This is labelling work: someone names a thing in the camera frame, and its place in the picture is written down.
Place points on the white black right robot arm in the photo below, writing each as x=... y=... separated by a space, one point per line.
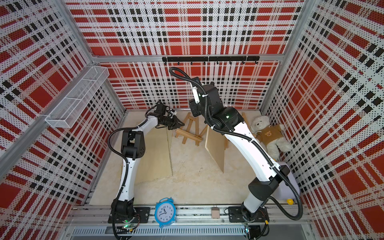
x=269 y=174

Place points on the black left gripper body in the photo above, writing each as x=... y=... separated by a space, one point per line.
x=168 y=121

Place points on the small beige box on rail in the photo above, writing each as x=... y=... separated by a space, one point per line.
x=215 y=213

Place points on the black hook rail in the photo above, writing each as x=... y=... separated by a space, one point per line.
x=211 y=59

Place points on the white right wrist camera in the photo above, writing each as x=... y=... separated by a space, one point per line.
x=195 y=88

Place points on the blue alarm clock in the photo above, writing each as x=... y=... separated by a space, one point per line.
x=165 y=212

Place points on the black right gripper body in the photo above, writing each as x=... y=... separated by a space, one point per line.
x=197 y=110

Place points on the wooden easel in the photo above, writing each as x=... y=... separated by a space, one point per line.
x=245 y=118
x=192 y=130
x=204 y=131

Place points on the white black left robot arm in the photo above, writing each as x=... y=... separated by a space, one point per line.
x=133 y=148

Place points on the white wire mesh basket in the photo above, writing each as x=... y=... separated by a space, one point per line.
x=69 y=109

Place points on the plywood board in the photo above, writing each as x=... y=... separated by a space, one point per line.
x=170 y=138
x=215 y=145
x=156 y=162

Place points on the white teddy bear brown hoodie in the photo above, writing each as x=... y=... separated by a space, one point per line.
x=271 y=136

